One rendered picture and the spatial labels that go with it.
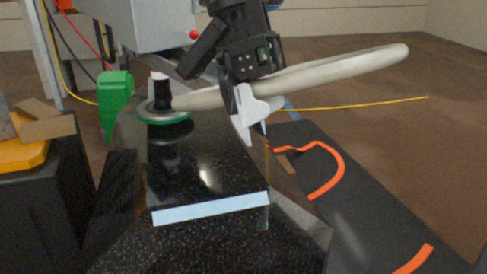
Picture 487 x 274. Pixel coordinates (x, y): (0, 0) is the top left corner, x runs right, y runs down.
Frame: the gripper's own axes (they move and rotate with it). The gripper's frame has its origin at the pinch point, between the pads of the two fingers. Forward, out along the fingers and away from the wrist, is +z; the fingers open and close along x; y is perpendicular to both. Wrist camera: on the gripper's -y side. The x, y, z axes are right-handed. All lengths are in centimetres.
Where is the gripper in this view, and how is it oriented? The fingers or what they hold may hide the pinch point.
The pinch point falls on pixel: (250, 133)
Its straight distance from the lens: 53.3
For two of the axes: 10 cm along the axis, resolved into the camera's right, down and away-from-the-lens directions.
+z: 2.5, 9.5, 1.8
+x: 3.9, -2.7, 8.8
